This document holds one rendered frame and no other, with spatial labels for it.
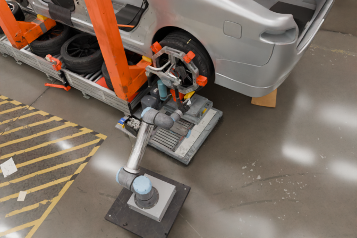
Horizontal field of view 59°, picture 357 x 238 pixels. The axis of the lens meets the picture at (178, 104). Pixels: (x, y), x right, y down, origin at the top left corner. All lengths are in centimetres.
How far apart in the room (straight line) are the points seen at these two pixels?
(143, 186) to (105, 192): 91
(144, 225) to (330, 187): 191
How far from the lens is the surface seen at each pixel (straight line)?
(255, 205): 338
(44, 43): 487
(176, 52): 311
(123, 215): 308
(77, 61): 433
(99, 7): 285
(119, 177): 286
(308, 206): 349
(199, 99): 386
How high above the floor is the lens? 307
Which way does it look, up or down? 48 degrees down
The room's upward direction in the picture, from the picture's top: 7 degrees counter-clockwise
